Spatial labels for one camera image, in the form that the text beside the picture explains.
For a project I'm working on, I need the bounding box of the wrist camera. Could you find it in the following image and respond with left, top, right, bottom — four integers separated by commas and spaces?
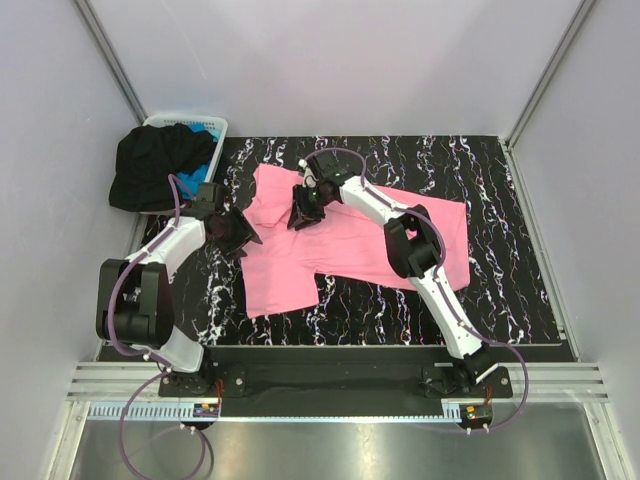
308, 152, 354, 185
193, 182, 231, 214

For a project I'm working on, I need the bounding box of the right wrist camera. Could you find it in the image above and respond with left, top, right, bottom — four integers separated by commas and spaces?
308, 152, 354, 185

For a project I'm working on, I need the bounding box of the aluminium frame rail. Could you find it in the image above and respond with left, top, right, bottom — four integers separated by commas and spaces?
67, 362, 608, 423

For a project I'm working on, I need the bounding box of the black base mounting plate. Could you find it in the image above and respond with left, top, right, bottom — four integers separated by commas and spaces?
159, 346, 516, 421

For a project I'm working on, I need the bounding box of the blue t shirt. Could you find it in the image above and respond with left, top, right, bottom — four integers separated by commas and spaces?
177, 123, 219, 200

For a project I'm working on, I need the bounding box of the pink t shirt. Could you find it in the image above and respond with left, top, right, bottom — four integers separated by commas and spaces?
239, 164, 471, 319

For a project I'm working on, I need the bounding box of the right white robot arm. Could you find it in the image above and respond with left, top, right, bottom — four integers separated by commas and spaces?
287, 147, 497, 397

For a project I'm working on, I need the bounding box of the black t shirt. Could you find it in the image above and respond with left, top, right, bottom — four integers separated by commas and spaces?
108, 123, 217, 212

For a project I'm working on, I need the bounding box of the white plastic laundry basket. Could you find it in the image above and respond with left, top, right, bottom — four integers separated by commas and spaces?
143, 113, 228, 202

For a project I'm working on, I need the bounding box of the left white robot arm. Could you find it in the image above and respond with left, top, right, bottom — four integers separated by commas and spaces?
96, 183, 261, 396

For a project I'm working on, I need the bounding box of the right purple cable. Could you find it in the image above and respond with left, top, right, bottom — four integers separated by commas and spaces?
299, 147, 530, 434

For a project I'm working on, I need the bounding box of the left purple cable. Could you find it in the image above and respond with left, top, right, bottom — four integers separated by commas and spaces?
107, 173, 214, 480

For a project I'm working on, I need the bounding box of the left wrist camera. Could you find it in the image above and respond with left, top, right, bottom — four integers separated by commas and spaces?
193, 182, 231, 214

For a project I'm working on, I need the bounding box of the orange connector box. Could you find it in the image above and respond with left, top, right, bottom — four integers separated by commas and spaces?
463, 404, 493, 421
194, 401, 221, 418

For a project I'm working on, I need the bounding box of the left orange connector box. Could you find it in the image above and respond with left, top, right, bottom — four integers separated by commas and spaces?
194, 401, 221, 418

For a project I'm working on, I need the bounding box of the right orange connector box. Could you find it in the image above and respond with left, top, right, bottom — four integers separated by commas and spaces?
463, 404, 493, 421

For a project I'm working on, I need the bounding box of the purple cable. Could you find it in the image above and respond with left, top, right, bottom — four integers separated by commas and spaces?
299, 147, 530, 434
107, 173, 214, 480

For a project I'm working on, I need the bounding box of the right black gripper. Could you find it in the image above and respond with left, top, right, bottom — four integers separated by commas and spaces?
287, 184, 333, 232

